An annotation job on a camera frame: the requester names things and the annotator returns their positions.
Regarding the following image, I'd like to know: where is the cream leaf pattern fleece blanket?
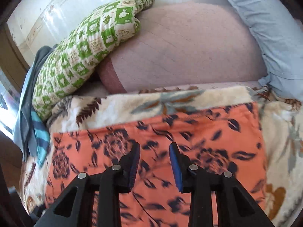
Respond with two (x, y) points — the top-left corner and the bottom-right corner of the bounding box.
(20, 86), (302, 226)

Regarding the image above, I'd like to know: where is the teal navy striped garment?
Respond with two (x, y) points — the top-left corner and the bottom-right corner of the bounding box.
(31, 108), (50, 168)

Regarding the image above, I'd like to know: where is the pink quilted mattress cover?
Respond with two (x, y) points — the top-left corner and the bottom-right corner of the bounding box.
(77, 1), (267, 97)

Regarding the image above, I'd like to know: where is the orange black floral garment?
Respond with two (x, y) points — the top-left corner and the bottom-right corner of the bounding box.
(45, 103), (266, 226)

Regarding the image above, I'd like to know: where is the green white patterned pillow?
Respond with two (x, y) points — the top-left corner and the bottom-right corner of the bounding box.
(32, 0), (154, 121)

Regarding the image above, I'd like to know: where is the blue grey cloth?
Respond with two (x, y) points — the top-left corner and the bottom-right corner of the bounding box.
(13, 46), (55, 161)

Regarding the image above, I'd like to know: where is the light blue pillow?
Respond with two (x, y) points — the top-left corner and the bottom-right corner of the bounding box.
(227, 0), (302, 101)

